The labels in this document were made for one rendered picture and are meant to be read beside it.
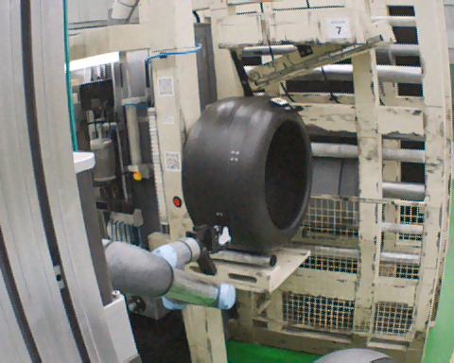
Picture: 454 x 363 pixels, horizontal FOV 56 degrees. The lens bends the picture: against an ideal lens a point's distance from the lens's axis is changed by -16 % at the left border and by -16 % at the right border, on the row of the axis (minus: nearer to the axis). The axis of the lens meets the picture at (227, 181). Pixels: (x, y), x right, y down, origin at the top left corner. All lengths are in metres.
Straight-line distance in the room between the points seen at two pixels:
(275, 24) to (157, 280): 1.17
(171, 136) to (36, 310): 1.57
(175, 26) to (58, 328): 1.56
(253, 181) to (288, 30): 0.64
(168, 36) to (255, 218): 0.75
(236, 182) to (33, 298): 1.24
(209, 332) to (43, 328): 1.83
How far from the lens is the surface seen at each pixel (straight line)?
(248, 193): 1.53
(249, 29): 1.94
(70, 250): 0.35
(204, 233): 1.49
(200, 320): 2.13
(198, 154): 1.60
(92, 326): 0.38
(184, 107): 1.84
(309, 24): 1.82
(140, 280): 1.01
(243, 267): 1.77
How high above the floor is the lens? 1.61
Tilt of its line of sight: 15 degrees down
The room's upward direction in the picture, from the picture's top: 5 degrees counter-clockwise
